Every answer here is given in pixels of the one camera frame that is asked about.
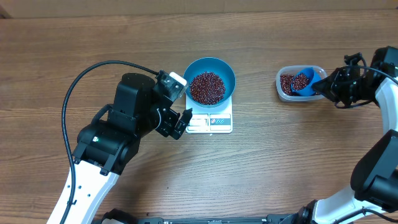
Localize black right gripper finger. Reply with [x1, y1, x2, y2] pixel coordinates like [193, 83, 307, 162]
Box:
[312, 83, 339, 103]
[312, 70, 340, 89]

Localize blue plastic scoop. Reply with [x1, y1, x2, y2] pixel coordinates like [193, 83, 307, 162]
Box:
[290, 67, 321, 96]

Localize blue metal bowl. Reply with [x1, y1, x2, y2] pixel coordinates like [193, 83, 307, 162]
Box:
[183, 57, 236, 108]

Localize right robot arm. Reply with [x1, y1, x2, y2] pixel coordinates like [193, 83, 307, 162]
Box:
[266, 46, 397, 223]

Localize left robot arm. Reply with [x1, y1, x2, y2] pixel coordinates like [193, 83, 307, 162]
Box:
[48, 71, 192, 223]

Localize red beans in scoop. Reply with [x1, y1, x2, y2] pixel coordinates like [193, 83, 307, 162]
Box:
[291, 73, 310, 91]

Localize white digital kitchen scale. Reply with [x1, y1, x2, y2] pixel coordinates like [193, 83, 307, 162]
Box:
[186, 96, 233, 134]

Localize red beans in bowl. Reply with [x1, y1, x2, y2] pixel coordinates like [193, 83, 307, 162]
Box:
[189, 72, 226, 105]

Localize clear plastic bean container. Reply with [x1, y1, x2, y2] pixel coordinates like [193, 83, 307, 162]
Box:
[275, 65, 327, 103]

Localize red beans in container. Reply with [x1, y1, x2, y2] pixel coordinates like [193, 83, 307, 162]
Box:
[280, 74, 302, 96]

